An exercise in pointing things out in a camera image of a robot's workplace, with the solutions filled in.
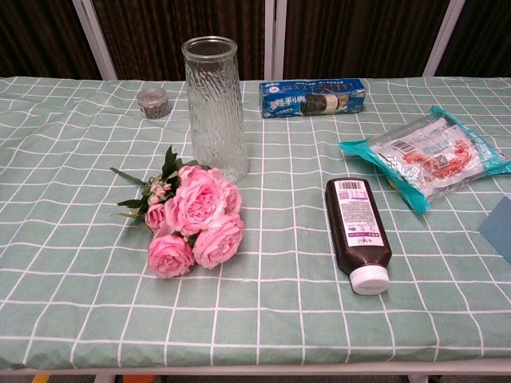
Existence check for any pink rose bouquet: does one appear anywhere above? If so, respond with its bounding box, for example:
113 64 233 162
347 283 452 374
109 144 245 279

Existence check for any clear ribbed glass vase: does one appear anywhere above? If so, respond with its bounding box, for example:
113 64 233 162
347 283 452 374
180 35 251 183

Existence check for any blue Oreo cookie box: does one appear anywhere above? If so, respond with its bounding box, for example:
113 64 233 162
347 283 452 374
258 77 367 120

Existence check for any brown bottle white cap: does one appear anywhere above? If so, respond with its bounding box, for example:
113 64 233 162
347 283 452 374
324 177 393 297

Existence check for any green checked tablecloth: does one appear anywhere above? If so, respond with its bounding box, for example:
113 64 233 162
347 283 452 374
0 75 511 370

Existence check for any small clear plastic jar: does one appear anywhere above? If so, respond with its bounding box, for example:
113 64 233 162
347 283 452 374
136 87 172 120

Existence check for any teal clear snack package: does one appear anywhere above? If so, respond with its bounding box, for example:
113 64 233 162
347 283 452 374
338 105 511 215

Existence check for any dark brown curtain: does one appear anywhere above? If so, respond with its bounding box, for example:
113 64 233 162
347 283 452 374
0 0 511 81

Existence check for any white upright frame post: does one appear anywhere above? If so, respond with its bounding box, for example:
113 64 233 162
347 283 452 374
273 0 288 81
263 0 277 81

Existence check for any white table frame rail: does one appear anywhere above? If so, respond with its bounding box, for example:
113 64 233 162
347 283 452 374
0 361 511 383

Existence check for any white slanted frame post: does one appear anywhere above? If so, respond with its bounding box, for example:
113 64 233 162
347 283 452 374
422 0 467 77
71 0 119 81

